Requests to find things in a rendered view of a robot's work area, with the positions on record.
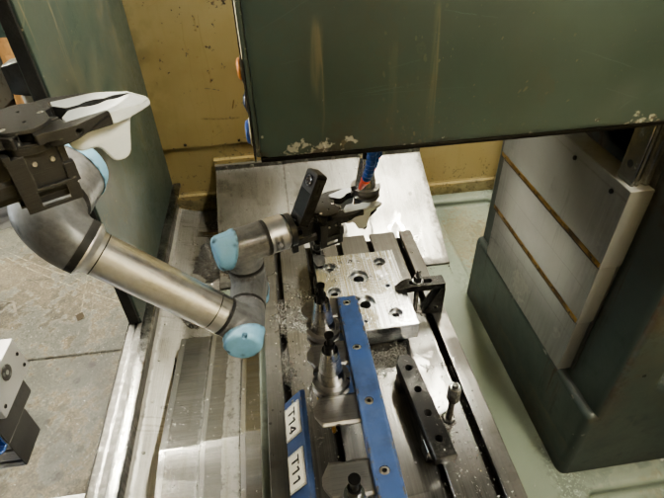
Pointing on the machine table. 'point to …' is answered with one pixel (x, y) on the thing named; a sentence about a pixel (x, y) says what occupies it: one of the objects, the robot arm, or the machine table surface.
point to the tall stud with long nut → (452, 401)
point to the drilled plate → (382, 322)
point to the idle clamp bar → (424, 412)
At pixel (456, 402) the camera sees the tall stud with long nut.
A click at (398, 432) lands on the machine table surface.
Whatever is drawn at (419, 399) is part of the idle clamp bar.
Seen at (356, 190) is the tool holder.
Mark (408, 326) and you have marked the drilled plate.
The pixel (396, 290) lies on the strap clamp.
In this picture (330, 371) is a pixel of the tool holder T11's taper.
